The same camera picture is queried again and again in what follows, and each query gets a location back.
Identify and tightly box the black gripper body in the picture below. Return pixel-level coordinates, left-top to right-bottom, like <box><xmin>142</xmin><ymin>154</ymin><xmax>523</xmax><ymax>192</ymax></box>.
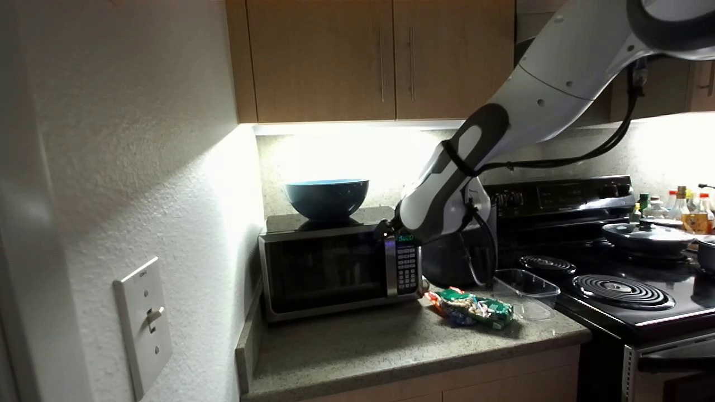
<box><xmin>374</xmin><ymin>212</ymin><xmax>421</xmax><ymax>247</ymax></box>

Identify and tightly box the microwave door with steel handle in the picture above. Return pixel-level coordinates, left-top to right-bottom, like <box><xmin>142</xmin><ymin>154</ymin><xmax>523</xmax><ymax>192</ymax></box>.
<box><xmin>260</xmin><ymin>233</ymin><xmax>402</xmax><ymax>322</ymax></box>

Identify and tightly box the black steel microwave oven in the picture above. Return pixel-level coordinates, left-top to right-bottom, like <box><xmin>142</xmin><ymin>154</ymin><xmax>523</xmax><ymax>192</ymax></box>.
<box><xmin>257</xmin><ymin>210</ymin><xmax>428</xmax><ymax>327</ymax></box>

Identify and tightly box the blue bowl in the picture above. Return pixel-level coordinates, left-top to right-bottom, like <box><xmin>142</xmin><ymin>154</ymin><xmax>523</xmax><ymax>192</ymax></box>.
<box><xmin>284</xmin><ymin>177</ymin><xmax>372</xmax><ymax>226</ymax></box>

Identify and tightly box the colourful snack bag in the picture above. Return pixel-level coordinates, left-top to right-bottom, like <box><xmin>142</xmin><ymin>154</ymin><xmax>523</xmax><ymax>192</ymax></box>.
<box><xmin>418</xmin><ymin>283</ymin><xmax>518</xmax><ymax>330</ymax></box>

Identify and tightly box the under-cabinet light strip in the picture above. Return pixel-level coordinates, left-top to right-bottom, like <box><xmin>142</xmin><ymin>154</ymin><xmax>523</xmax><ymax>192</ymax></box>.
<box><xmin>252</xmin><ymin>116</ymin><xmax>468</xmax><ymax>142</ymax></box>

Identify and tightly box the clear glass food container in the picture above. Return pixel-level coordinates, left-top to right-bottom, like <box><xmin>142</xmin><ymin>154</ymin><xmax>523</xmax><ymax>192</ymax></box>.
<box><xmin>489</xmin><ymin>266</ymin><xmax>565</xmax><ymax>304</ymax></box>

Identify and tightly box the black pan with lid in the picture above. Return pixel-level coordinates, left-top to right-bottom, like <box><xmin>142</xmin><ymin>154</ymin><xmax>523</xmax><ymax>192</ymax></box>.
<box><xmin>599</xmin><ymin>218</ymin><xmax>697</xmax><ymax>269</ymax></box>

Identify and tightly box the black electric stove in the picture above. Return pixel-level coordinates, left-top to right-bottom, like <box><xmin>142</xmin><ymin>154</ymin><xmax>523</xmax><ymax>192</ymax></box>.
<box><xmin>487</xmin><ymin>174</ymin><xmax>715</xmax><ymax>402</ymax></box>

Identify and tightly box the amber sauce bottle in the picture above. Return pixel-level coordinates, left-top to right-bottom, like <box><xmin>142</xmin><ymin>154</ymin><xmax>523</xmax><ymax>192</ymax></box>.
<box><xmin>688</xmin><ymin>190</ymin><xmax>715</xmax><ymax>237</ymax></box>

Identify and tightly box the black utensil handle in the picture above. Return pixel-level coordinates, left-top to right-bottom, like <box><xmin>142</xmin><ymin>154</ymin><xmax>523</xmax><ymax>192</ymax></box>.
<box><xmin>516</xmin><ymin>253</ymin><xmax>581</xmax><ymax>280</ymax></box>

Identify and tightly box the wooden wall cabinet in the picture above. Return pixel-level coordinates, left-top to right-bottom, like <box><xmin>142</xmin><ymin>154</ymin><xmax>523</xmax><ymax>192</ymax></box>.
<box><xmin>226</xmin><ymin>0</ymin><xmax>518</xmax><ymax>125</ymax></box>

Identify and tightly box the white light switch plate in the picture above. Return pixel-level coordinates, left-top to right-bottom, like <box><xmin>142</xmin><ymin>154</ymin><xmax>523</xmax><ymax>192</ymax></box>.
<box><xmin>109</xmin><ymin>255</ymin><xmax>178</xmax><ymax>402</ymax></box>

